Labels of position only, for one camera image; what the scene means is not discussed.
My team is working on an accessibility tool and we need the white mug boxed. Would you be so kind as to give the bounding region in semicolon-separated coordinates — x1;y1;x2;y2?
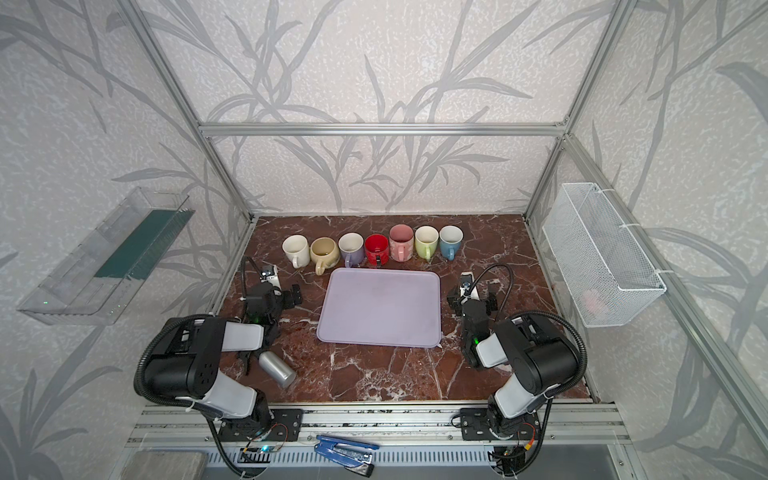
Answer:
282;234;311;269

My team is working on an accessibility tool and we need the blue mug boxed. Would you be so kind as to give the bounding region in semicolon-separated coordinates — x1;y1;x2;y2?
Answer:
439;225;464;261

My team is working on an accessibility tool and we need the light green mug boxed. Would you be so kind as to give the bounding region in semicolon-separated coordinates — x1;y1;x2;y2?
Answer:
414;225;439;262

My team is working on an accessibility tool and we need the purple mug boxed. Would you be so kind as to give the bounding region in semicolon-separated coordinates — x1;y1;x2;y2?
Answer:
338;232;366;268

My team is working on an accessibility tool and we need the pink patterned mug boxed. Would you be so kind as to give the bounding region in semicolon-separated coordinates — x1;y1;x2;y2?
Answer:
389;224;414;263

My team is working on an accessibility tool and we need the red mug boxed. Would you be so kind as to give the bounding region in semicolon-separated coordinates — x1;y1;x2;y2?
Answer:
364;234;390;268

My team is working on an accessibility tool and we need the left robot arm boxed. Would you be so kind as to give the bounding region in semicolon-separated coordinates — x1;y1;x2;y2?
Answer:
133;281;303;428

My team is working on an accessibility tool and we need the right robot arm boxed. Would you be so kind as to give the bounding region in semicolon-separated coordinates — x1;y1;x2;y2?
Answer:
447;285;588;433

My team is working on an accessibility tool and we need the silver metal can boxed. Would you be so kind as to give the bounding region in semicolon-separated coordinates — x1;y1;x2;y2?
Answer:
258;351;297;389

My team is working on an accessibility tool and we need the lavender plastic tray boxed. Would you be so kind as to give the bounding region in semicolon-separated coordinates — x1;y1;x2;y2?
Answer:
316;268;442;348

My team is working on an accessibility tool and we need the green circuit board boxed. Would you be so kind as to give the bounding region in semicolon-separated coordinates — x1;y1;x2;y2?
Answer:
237;444;283;464

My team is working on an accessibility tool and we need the blue stapler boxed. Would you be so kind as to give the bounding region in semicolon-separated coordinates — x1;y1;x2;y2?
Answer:
314;435;380;478

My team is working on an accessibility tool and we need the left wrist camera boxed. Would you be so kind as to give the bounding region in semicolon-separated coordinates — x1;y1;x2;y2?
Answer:
260;264;281;290

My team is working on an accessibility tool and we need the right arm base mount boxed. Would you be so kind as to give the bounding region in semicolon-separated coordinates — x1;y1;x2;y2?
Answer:
450;403;540;443

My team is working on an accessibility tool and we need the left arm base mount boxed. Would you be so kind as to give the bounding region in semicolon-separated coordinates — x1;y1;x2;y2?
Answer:
218;394;304;442

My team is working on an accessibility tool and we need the white wire basket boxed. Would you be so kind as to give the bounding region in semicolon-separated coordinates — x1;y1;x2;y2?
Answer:
543;182;667;328

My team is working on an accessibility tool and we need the aluminium frame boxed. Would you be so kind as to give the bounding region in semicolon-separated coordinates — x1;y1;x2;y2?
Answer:
117;1;767;449

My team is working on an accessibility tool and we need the clear plastic wall bin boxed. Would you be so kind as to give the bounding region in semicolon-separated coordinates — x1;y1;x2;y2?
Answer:
18;187;195;326

